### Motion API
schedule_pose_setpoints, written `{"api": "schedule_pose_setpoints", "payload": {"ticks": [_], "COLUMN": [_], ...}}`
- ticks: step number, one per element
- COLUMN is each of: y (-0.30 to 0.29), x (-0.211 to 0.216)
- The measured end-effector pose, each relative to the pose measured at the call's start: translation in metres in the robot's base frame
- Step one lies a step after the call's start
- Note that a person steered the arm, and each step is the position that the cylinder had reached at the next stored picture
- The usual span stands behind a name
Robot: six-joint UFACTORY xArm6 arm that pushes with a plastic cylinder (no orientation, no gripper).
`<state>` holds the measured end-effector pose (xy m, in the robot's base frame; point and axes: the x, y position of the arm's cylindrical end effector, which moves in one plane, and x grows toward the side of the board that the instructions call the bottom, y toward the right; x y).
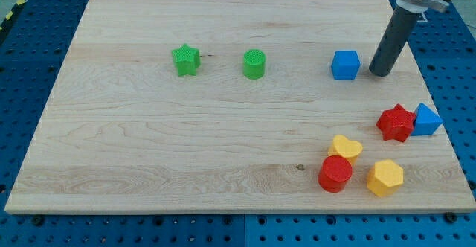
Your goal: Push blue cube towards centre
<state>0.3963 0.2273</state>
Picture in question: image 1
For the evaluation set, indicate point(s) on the green cylinder block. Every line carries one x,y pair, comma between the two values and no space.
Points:
254,63

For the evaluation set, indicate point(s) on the blue triangle block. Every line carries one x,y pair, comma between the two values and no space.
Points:
427,121

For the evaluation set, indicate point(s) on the yellow hexagon block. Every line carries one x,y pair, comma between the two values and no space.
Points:
385,178

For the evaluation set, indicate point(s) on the yellow heart block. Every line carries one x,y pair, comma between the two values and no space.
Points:
345,148

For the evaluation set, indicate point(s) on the red cylinder block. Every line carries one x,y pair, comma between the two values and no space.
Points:
334,174

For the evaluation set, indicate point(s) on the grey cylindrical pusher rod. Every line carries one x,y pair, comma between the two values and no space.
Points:
398,30

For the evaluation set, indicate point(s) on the blue cube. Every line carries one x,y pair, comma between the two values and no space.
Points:
345,65

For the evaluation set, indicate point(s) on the green star block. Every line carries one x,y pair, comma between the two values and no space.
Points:
186,60

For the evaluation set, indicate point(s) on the red star block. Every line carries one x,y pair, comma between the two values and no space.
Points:
396,123

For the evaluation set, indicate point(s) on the wooden board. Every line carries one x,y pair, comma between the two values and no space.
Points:
122,133

